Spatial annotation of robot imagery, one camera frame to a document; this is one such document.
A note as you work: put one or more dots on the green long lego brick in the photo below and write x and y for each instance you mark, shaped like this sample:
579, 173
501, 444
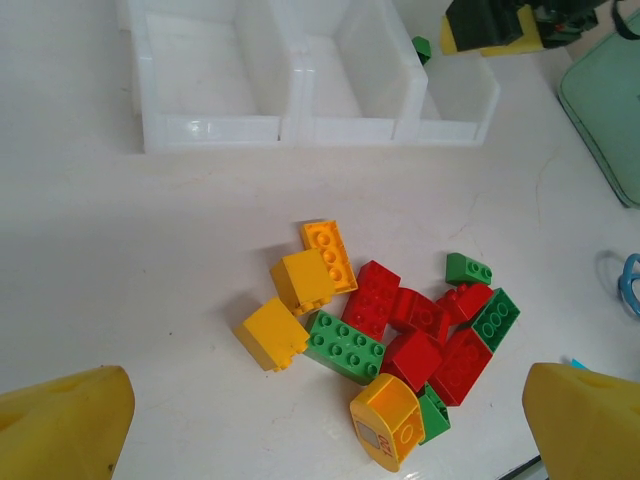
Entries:
496, 320
345, 345

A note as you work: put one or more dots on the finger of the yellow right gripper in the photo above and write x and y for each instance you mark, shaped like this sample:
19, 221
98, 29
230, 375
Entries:
475, 25
527, 35

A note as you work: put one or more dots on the yellow curved lego piece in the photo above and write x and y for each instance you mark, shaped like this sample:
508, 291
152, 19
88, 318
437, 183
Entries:
387, 420

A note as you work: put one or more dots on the light blue plastic rings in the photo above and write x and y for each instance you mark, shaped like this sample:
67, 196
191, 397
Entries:
631, 285

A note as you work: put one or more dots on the green small sloped lego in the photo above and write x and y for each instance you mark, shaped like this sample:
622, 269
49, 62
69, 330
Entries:
434, 415
465, 267

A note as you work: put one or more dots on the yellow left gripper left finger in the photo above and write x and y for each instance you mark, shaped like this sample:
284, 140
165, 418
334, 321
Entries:
60, 430

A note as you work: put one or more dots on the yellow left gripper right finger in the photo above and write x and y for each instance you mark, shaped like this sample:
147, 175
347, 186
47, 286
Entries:
590, 430

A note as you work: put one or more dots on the red curved lego piece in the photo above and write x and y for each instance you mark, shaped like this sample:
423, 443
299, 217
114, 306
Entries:
422, 315

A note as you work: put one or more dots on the yellow tall lego block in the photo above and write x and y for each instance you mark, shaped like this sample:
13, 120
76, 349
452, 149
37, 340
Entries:
272, 330
305, 275

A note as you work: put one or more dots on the red long lego brick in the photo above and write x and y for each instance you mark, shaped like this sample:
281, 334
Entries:
370, 295
460, 367

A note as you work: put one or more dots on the red small lego brick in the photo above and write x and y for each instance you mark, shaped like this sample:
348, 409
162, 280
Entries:
467, 300

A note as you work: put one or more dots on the white three-compartment plastic container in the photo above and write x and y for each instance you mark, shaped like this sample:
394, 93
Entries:
210, 75

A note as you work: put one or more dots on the red square lego block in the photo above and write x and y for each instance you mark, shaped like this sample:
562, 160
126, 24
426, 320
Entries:
412, 360

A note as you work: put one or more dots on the yellow lego brick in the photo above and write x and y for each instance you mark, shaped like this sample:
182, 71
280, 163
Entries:
330, 250

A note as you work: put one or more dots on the dark green small lego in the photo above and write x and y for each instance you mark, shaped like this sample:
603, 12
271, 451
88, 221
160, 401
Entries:
421, 50

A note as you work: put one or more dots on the blue wet wipes packet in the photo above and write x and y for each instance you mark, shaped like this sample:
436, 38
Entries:
577, 363

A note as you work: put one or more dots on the mint green zip case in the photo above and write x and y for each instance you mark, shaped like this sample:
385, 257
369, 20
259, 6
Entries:
605, 100

